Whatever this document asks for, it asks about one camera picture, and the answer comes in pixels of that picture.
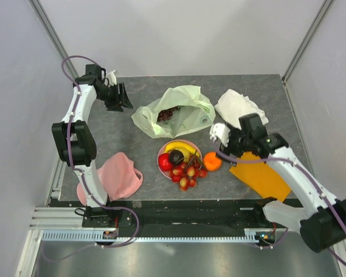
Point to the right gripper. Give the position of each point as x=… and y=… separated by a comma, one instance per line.
x=228, y=150

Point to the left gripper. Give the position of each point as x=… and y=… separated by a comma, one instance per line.
x=124, y=102

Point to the orange fake fruit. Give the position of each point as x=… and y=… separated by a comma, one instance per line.
x=211, y=161

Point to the yellow fake banana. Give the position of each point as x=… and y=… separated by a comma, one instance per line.
x=184, y=147

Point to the translucent green plastic bag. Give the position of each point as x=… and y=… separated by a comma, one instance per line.
x=196, y=113

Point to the red strawberry bunch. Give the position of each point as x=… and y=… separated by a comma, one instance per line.
x=185, y=175

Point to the dark purple fake plum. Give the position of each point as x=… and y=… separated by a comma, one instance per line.
x=176, y=157

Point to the red fake apple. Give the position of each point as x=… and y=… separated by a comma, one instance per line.
x=164, y=163

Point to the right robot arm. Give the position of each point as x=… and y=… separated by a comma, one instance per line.
x=321, y=221

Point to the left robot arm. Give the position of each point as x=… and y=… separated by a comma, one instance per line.
x=76, y=145

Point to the white folded towel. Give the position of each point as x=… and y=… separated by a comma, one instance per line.
x=232, y=105

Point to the orange folded cloth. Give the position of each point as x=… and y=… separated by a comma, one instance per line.
x=262, y=179

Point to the dark grape bunch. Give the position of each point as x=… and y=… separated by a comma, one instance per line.
x=167, y=114

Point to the pink plate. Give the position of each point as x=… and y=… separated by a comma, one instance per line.
x=162, y=149

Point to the pink baseball cap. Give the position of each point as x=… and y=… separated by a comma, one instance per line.
x=116, y=179

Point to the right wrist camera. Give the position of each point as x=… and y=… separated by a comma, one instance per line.
x=220, y=132

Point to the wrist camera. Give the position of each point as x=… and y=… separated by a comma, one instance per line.
x=110, y=78
x=220, y=132

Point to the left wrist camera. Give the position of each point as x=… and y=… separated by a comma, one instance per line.
x=110, y=78

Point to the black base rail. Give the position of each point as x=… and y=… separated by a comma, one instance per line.
x=226, y=214

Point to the white cable duct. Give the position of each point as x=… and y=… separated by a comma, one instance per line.
x=100, y=236

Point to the left aluminium frame post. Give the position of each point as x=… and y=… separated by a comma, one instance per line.
x=49, y=28

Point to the aluminium frame post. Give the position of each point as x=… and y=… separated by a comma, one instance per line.
x=49, y=28
x=313, y=28

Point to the right aluminium frame post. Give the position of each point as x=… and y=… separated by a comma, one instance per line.
x=313, y=28

